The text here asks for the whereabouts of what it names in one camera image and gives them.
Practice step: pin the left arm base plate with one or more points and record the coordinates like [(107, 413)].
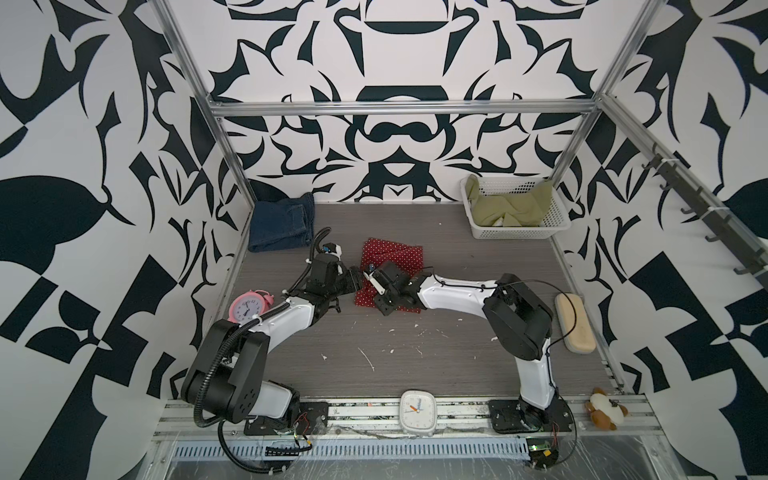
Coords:
[(303, 418)]

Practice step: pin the brown plush toy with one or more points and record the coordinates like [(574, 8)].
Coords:
[(604, 413)]

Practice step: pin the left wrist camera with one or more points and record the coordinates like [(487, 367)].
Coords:
[(332, 249)]

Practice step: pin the olive green skirt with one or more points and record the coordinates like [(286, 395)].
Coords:
[(508, 210)]

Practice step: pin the green circuit board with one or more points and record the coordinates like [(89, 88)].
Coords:
[(542, 454)]

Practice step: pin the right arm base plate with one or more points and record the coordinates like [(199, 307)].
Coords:
[(519, 417)]

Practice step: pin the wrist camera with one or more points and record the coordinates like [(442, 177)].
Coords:
[(332, 249), (370, 277)]

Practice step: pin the blue denim skirt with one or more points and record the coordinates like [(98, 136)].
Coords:
[(282, 225)]

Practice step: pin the grey wall hook rack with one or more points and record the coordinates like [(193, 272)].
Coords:
[(701, 204)]

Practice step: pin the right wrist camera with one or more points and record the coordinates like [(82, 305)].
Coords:
[(370, 277)]

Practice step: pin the red polka dot skirt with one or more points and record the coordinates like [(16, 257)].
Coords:
[(376, 252)]

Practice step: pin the aluminium frame rail front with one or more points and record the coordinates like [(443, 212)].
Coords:
[(385, 417)]

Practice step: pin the pink alarm clock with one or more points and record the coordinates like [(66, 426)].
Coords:
[(250, 305)]

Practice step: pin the white slotted cable duct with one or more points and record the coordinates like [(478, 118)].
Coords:
[(364, 449)]

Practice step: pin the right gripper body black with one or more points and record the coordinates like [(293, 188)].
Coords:
[(388, 301)]

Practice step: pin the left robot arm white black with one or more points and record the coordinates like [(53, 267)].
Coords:
[(226, 379)]

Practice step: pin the aluminium frame crossbar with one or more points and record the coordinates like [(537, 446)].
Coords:
[(404, 107)]

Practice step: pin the white plastic laundry basket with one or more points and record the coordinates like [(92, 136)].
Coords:
[(555, 220)]

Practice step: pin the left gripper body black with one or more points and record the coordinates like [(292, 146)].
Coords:
[(345, 281)]

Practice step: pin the white square clock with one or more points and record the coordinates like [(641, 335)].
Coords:
[(418, 413)]

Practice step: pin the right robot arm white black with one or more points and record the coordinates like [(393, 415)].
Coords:
[(520, 320)]

